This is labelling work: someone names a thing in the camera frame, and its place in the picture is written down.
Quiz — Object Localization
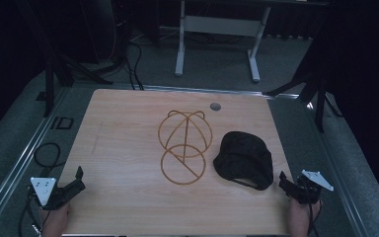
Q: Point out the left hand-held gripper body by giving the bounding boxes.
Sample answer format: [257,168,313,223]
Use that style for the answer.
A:
[30,176,79,211]

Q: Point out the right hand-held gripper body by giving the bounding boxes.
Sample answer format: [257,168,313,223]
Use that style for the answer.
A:
[295,169,336,205]

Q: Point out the person's right hand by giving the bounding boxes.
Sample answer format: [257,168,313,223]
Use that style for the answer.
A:
[288,197,323,237]

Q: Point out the person's left hand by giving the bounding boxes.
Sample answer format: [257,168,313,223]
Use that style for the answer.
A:
[40,201,71,237]

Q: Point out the black cap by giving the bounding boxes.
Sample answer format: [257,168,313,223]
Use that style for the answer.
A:
[212,130,274,192]

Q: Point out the black tripod stand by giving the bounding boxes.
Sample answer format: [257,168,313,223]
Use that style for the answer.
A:
[16,0,114,119]
[265,19,344,134]

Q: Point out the black cable loop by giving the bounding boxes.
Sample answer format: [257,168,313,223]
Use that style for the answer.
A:
[33,141,67,177]

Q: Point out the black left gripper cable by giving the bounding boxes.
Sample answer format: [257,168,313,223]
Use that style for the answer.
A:
[18,188,52,237]

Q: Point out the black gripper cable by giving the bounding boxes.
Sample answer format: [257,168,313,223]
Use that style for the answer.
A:
[306,202,322,237]
[18,188,52,237]

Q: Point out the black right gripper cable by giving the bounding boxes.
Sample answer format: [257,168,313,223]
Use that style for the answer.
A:
[306,202,322,237]

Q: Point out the metal floor rail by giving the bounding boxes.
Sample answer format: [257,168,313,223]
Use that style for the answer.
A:
[0,86,69,231]

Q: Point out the gold wire hat stand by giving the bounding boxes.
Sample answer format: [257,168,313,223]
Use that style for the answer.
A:
[157,110,213,186]

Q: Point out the black floor cables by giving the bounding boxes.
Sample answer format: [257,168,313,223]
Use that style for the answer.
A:
[123,33,145,91]

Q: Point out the white metal desk frame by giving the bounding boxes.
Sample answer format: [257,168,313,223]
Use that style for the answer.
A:
[174,0,272,84]

